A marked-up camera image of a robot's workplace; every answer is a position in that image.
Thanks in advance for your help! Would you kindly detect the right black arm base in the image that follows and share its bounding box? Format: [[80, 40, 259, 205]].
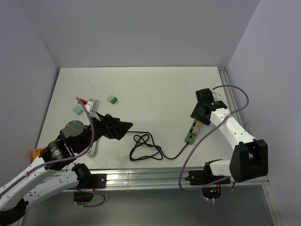
[[185, 170, 231, 199]]

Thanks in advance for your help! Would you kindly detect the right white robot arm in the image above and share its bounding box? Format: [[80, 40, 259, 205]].
[[191, 89, 269, 184]]

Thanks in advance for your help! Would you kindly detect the green power strip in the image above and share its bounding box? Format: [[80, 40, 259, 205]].
[[184, 119, 198, 145]]

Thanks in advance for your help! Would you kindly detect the green plug adapter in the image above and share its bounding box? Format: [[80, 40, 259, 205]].
[[107, 95, 118, 104]]

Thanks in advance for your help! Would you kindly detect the white coiled cable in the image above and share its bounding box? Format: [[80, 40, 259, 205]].
[[86, 141, 98, 158]]

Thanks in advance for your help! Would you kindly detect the orange power strip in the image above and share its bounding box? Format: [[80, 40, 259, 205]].
[[32, 148, 44, 159]]

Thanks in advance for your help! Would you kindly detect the aluminium side frame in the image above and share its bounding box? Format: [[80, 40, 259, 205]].
[[217, 67, 283, 226]]

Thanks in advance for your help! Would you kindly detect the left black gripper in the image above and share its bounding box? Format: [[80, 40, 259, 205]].
[[76, 110, 133, 152]]

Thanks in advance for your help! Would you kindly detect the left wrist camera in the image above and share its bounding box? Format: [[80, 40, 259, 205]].
[[78, 98, 100, 120]]

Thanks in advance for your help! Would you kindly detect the black power cord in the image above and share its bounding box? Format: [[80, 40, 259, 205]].
[[128, 130, 189, 162]]

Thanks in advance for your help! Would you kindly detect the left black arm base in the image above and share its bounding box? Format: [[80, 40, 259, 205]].
[[73, 174, 107, 204]]

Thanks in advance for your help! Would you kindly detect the light blue plug adapter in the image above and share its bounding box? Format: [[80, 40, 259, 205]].
[[73, 105, 84, 116]]

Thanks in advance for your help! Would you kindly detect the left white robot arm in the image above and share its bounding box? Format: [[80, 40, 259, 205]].
[[0, 114, 133, 226]]

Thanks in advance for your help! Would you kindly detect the pink plug adapter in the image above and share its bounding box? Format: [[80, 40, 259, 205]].
[[191, 125, 200, 136]]

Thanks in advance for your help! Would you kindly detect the aluminium mounting rail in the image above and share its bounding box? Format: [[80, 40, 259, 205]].
[[50, 167, 269, 191]]

